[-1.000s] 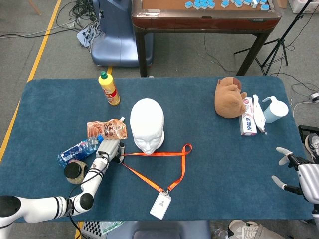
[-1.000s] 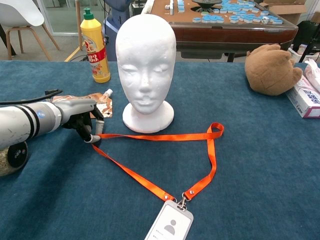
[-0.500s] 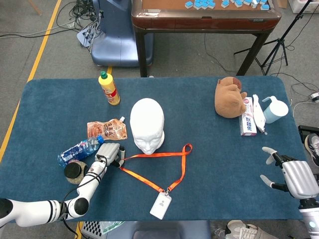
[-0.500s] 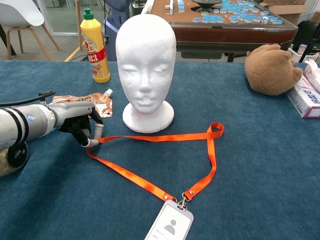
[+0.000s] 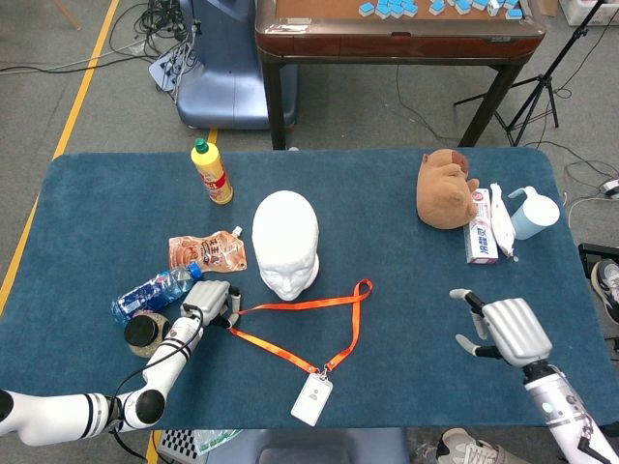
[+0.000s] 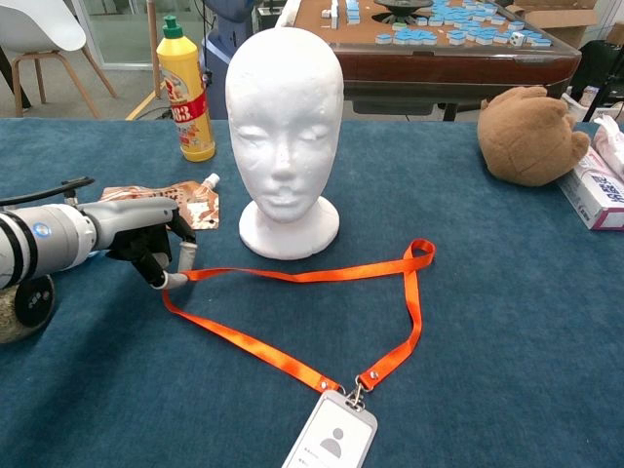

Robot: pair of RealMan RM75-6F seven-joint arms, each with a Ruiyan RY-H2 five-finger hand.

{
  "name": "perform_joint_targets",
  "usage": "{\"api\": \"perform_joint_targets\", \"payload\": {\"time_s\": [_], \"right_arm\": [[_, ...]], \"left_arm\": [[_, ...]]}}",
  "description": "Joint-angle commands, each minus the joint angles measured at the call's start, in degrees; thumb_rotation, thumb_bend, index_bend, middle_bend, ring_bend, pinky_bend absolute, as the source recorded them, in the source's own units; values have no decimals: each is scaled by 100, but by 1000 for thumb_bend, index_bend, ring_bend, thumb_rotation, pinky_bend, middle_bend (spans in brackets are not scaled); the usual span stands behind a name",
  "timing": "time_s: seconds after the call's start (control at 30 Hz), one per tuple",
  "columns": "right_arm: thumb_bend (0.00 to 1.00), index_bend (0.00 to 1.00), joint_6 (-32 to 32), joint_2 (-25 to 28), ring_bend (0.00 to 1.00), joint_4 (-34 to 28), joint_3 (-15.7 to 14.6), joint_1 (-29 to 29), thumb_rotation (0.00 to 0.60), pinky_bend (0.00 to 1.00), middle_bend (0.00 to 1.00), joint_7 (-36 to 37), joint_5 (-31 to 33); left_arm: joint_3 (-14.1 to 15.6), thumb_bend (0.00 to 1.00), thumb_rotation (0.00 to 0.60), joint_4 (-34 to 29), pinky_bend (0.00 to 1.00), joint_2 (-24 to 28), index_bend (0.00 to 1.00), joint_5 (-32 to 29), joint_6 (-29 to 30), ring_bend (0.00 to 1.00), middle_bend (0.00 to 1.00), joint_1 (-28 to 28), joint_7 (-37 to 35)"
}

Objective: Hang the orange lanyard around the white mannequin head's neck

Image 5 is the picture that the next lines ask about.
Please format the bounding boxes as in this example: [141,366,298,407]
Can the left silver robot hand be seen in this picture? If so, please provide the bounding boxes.
[181,279,242,330]

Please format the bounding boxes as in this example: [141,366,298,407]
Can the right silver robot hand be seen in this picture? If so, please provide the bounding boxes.
[449,288,553,367]

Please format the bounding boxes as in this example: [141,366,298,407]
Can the glass grain jar black lid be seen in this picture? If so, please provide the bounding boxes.
[123,310,171,359]

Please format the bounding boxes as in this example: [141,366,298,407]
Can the orange lanyard with badge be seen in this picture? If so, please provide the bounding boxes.
[229,278,373,427]

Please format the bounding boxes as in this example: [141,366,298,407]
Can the white foam mannequin head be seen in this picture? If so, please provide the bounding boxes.
[251,189,321,302]

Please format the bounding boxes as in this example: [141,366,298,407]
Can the brown spout pouch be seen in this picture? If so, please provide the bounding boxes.
[167,225,248,275]

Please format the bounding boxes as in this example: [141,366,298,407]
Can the water bottle with blue cap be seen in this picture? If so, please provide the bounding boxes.
[109,262,204,325]

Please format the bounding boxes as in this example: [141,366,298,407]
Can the grey black sneaker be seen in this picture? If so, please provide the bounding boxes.
[590,259,619,325]

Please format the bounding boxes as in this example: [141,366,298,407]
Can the white wet wipes pack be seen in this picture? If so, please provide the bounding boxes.
[488,182,518,260]

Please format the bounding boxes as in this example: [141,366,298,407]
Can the white pink toothpaste box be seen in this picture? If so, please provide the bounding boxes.
[463,188,500,265]

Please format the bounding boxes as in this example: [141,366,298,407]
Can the blue table mat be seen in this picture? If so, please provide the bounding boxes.
[0,147,618,432]

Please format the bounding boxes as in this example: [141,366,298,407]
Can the light blue plastic cup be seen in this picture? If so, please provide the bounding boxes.
[507,186,561,242]

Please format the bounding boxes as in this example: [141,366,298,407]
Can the yellow detergent bottle green cap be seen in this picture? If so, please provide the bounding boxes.
[190,137,234,206]

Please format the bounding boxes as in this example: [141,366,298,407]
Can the beige sneaker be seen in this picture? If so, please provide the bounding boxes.
[437,427,514,464]

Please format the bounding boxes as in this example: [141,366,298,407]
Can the black white checkerboard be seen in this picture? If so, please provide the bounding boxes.
[157,427,202,460]

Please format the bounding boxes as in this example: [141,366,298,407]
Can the brown plush toy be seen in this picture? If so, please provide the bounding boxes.
[416,148,481,230]

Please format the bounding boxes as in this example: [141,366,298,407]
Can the blue grey robot torso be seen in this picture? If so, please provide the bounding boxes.
[207,427,412,464]

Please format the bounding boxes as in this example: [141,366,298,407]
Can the blue grey machine base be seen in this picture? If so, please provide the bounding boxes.
[174,0,299,131]

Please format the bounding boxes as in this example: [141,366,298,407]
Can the white power strip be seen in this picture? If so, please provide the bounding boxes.
[148,47,194,93]

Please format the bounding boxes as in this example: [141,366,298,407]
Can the black tripod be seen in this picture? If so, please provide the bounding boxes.
[453,0,610,148]

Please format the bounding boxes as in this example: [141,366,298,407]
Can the brown mahjong table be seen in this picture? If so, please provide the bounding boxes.
[254,0,547,150]

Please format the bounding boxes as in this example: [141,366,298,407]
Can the white storage box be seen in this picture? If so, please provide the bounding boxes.
[560,0,619,26]

